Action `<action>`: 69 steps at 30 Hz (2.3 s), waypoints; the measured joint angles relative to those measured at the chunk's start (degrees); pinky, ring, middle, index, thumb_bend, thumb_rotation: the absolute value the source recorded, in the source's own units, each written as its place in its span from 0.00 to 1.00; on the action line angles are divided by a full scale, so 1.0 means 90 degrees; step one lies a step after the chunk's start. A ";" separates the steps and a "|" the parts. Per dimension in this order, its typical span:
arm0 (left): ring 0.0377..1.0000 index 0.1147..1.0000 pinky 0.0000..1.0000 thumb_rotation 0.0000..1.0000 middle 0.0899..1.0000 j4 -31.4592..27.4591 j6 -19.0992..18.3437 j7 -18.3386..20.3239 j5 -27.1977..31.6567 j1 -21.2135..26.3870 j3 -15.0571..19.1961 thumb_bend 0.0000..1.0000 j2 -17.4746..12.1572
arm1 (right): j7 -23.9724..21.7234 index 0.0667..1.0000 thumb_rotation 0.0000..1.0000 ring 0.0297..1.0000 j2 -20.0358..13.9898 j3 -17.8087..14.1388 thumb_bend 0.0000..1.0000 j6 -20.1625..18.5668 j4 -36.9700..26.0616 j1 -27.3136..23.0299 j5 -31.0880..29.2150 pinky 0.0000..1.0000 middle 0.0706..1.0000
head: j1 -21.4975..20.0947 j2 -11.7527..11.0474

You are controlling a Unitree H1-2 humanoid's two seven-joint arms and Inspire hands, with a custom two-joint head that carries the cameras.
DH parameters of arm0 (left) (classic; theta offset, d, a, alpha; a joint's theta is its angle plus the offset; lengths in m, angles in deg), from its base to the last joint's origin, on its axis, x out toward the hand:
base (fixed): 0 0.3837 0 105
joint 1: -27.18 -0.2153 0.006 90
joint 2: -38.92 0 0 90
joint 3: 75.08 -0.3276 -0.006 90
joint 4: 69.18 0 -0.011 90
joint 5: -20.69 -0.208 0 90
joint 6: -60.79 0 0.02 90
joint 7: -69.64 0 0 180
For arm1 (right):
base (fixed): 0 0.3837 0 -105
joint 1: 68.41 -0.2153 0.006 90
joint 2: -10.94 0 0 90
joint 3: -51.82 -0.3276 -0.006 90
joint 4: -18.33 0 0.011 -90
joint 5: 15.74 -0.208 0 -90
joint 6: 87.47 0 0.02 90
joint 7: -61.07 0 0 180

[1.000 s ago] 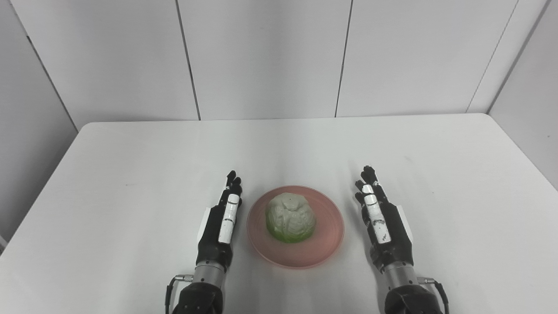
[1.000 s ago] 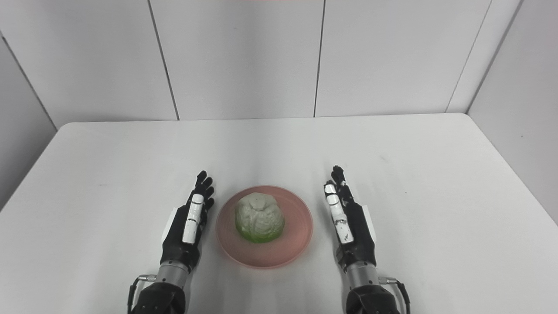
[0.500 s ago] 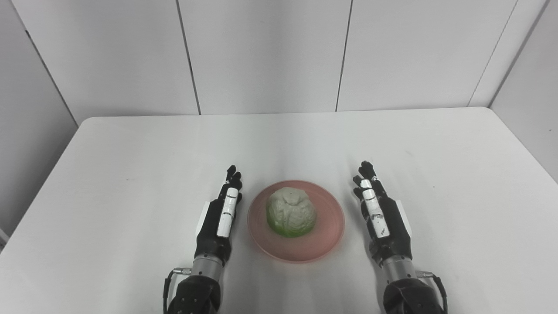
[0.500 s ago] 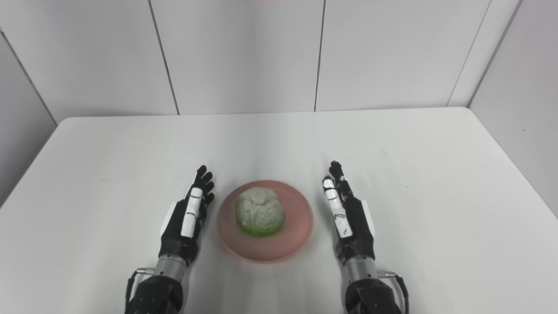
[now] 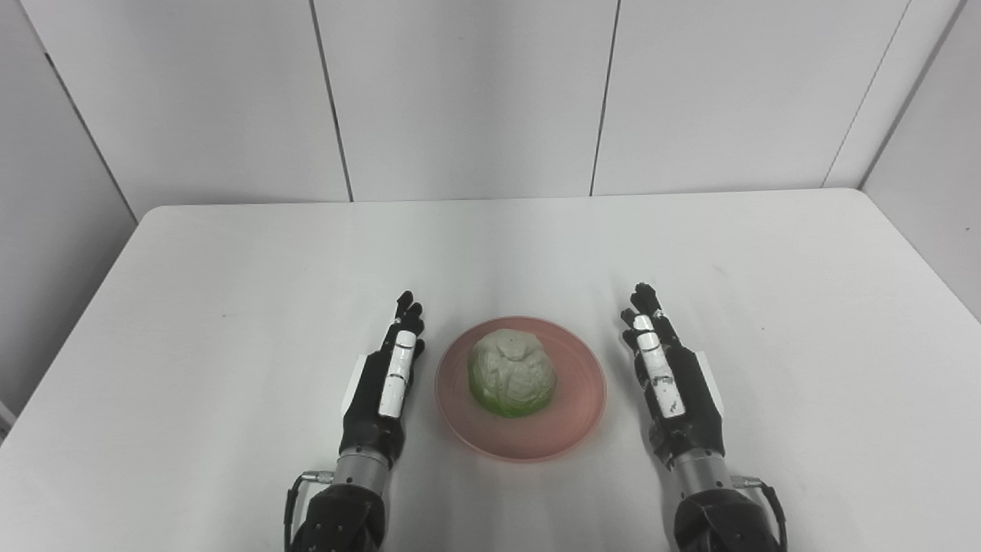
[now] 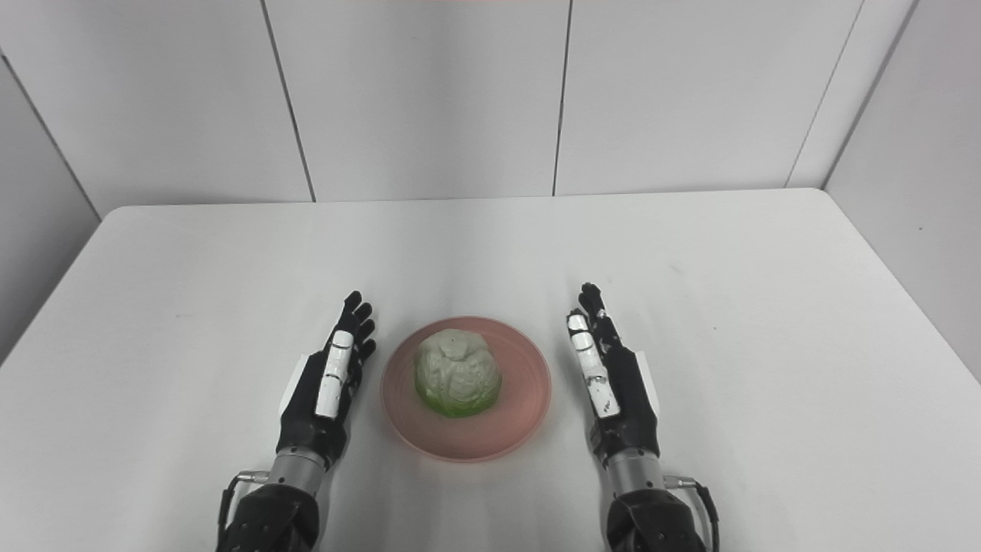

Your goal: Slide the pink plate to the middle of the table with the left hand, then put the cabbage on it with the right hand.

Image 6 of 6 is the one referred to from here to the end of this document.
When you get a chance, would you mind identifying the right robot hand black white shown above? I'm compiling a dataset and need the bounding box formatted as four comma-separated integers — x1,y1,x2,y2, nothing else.
567,283,662,465

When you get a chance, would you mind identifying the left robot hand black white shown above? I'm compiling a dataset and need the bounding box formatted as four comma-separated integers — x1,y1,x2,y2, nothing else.
276,291,378,469

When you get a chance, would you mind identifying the pink round plate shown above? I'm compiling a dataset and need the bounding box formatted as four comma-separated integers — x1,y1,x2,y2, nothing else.
381,316,553,463

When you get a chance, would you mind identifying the green white toy cabbage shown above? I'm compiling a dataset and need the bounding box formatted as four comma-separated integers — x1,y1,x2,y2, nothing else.
415,329,504,419

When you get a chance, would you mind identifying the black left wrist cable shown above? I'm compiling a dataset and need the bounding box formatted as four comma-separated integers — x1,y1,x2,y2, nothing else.
217,471,270,550

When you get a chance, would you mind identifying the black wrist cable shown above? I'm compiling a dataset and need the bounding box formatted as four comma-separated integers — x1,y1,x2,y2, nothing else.
217,471,270,550
664,475,722,552

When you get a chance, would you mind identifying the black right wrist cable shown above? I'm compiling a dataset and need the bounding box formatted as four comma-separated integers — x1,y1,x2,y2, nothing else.
664,475,722,552

